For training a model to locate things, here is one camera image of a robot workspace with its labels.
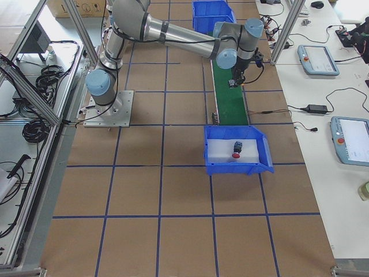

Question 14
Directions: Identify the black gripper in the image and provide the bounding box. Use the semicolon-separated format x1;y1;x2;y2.
232;59;248;87

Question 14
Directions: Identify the red mushroom push button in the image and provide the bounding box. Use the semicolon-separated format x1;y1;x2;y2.
232;141;243;159

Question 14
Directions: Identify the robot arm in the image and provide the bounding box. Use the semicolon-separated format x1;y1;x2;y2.
85;1;263;119

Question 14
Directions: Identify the green conveyor belt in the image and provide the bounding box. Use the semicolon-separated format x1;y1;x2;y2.
211;48;249;126

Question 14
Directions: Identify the right blue plastic bin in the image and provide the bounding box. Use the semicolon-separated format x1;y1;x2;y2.
204;125;274;175

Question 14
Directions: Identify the blue plastic bin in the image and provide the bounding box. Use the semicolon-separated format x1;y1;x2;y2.
204;125;274;175
191;1;236;34

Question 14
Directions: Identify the left blue plastic bin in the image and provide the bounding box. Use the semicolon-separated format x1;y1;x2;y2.
191;1;236;34

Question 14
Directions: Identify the white foam pad right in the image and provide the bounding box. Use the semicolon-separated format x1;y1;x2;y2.
208;139;259;163

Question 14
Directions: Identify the far teach pendant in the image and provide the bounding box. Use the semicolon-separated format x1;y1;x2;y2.
297;45;340;76

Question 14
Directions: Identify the teach pendant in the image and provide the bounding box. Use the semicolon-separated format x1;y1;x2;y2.
330;116;368;167
297;45;340;76

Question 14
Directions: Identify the black power brick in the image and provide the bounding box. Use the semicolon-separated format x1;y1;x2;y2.
301;104;329;114

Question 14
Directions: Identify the black computer mouse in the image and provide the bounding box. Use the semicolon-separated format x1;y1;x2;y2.
310;1;325;9

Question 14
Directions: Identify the near teach pendant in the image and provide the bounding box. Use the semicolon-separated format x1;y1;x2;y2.
330;116;368;167

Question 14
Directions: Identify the cardboard box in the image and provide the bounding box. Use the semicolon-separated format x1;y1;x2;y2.
47;0;106;18

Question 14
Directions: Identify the red black wire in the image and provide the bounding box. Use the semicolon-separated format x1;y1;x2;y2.
247;108;291;116

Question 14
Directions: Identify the aluminium post right view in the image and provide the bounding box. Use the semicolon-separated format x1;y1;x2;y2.
270;0;305;65

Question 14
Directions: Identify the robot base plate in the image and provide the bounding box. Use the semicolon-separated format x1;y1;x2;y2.
83;90;134;128

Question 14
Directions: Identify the left aluminium frame structure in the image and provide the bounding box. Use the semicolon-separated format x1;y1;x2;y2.
1;1;99;276

